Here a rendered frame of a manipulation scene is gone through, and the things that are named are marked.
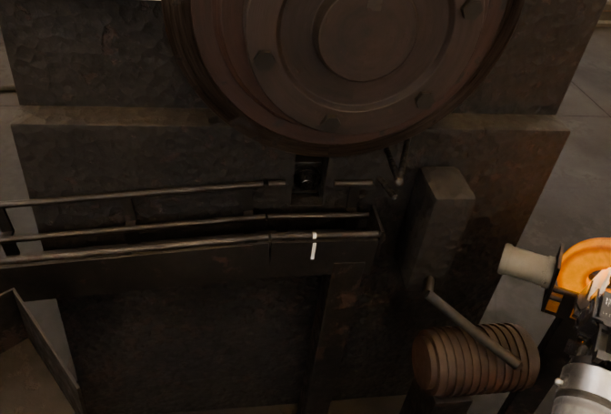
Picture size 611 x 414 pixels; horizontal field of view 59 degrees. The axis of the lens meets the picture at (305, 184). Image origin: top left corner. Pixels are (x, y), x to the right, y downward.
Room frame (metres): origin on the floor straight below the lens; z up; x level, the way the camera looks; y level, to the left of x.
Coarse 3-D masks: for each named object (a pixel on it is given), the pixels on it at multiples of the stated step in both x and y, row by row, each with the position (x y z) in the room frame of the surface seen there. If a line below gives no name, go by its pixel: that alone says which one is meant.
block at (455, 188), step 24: (432, 168) 0.81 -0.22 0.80; (456, 168) 0.83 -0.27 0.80; (432, 192) 0.75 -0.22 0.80; (456, 192) 0.75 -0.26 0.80; (408, 216) 0.80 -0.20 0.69; (432, 216) 0.73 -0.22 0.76; (456, 216) 0.74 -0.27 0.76; (408, 240) 0.77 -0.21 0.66; (432, 240) 0.73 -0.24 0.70; (456, 240) 0.74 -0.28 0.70; (408, 264) 0.75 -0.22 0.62; (432, 264) 0.73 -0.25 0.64; (408, 288) 0.73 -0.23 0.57
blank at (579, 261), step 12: (588, 240) 0.72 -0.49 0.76; (600, 240) 0.71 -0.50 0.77; (576, 252) 0.70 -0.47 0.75; (588, 252) 0.69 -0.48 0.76; (600, 252) 0.69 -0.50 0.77; (564, 264) 0.70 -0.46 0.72; (576, 264) 0.69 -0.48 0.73; (588, 264) 0.69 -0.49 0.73; (600, 264) 0.68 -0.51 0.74; (564, 276) 0.70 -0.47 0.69; (576, 276) 0.69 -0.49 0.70; (576, 288) 0.69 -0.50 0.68
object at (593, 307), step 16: (592, 304) 0.59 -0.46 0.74; (608, 304) 0.58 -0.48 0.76; (576, 320) 0.60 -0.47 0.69; (592, 320) 0.56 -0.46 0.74; (608, 320) 0.55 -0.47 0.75; (576, 336) 0.58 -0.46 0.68; (592, 336) 0.56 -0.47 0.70; (608, 336) 0.54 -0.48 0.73; (592, 352) 0.52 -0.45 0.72; (608, 352) 0.51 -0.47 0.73; (608, 368) 0.50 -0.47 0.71
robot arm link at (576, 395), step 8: (560, 392) 0.47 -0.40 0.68; (568, 392) 0.46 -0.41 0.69; (576, 392) 0.46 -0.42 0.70; (584, 392) 0.46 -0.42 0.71; (560, 400) 0.46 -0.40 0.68; (568, 400) 0.45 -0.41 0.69; (576, 400) 0.45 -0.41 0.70; (584, 400) 0.44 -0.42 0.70; (592, 400) 0.44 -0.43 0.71; (600, 400) 0.44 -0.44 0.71; (608, 400) 0.45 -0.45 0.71; (552, 408) 0.46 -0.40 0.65; (560, 408) 0.45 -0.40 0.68; (568, 408) 0.44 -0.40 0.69; (576, 408) 0.44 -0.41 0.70; (584, 408) 0.44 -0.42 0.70; (592, 408) 0.43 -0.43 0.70; (600, 408) 0.43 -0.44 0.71; (608, 408) 0.44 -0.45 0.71
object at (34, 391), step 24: (0, 312) 0.47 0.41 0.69; (24, 312) 0.47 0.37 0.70; (0, 336) 0.46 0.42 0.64; (24, 336) 0.48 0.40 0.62; (0, 360) 0.45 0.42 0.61; (24, 360) 0.45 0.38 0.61; (48, 360) 0.43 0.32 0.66; (0, 384) 0.41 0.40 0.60; (24, 384) 0.41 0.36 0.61; (48, 384) 0.42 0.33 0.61; (72, 384) 0.36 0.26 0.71; (0, 408) 0.38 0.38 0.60; (24, 408) 0.38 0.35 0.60; (48, 408) 0.38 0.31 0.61; (72, 408) 0.39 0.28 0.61
